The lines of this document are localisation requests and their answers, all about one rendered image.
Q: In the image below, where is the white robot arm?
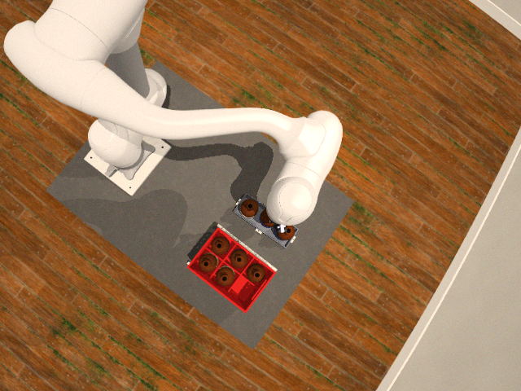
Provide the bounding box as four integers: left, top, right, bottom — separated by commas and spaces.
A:
4, 0, 343, 226

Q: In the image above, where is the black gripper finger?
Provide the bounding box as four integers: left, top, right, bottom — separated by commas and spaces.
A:
269, 219, 287, 233

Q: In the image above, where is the red plastic crate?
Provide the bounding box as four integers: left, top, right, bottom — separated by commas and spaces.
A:
190, 229, 276, 313

